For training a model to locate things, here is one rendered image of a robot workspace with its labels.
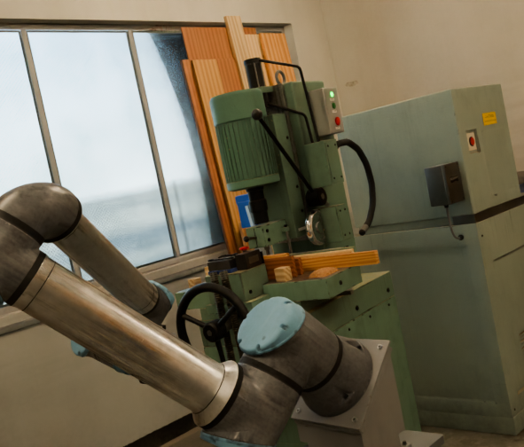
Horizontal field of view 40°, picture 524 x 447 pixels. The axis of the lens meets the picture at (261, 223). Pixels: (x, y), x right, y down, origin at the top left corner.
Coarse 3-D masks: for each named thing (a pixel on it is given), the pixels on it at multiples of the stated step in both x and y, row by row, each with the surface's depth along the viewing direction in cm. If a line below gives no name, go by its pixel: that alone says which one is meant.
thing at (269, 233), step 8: (264, 224) 234; (272, 224) 237; (280, 224) 240; (248, 232) 236; (256, 232) 234; (264, 232) 233; (272, 232) 236; (280, 232) 240; (256, 240) 234; (264, 240) 233; (272, 240) 236; (280, 240) 239; (264, 248) 238
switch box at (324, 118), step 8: (328, 88) 251; (312, 96) 250; (320, 96) 248; (328, 96) 250; (336, 96) 254; (312, 104) 250; (320, 104) 249; (328, 104) 249; (336, 104) 254; (320, 112) 249; (328, 112) 248; (320, 120) 250; (328, 120) 248; (320, 128) 250; (328, 128) 248; (320, 136) 251
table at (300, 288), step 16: (304, 272) 228; (336, 272) 215; (352, 272) 221; (272, 288) 219; (288, 288) 216; (304, 288) 213; (320, 288) 210; (336, 288) 212; (192, 304) 239; (208, 304) 224; (224, 304) 219; (256, 304) 215
